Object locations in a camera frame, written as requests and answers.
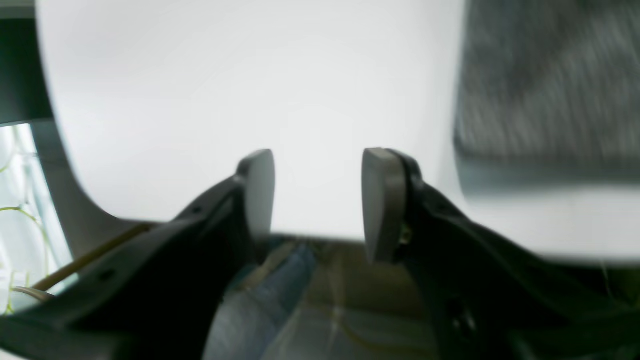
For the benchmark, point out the person's dark trouser leg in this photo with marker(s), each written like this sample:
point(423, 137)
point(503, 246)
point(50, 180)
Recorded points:
point(250, 319)

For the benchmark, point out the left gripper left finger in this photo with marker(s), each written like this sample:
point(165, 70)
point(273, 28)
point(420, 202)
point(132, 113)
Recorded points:
point(156, 297)

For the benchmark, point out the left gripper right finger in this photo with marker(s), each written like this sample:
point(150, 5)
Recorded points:
point(487, 297)

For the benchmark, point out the grey heather T-shirt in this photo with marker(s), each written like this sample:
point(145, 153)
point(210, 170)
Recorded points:
point(550, 82)

